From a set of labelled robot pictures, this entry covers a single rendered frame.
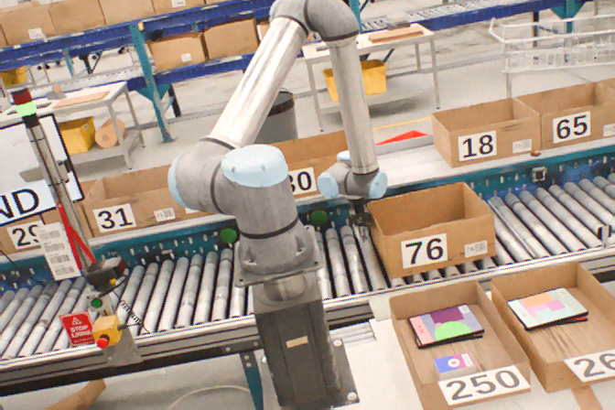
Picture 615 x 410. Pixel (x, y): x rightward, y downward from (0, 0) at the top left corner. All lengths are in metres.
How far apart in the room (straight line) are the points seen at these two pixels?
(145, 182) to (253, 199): 1.50
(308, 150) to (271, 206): 1.35
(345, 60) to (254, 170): 0.56
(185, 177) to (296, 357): 0.55
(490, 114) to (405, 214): 0.76
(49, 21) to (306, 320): 6.11
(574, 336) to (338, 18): 1.11
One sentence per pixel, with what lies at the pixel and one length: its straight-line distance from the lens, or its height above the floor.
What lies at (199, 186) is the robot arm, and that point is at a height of 1.40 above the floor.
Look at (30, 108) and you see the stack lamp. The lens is 1.78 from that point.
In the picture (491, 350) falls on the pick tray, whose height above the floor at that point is 0.76.
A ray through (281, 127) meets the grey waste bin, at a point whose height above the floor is 0.43.
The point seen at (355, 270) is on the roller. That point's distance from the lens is 2.11.
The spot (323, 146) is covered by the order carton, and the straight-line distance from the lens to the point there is 2.63.
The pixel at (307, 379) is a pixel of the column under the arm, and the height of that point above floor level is 0.83.
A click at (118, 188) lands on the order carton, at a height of 0.98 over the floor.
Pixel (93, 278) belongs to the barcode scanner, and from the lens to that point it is 1.89.
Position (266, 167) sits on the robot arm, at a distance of 1.27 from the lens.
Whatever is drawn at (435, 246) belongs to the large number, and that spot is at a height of 0.84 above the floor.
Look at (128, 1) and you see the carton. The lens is 6.91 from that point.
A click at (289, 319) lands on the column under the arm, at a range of 1.45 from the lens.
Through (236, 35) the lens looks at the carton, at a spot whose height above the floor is 1.01.
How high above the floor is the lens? 1.91
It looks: 24 degrees down
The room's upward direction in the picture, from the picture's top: 11 degrees counter-clockwise
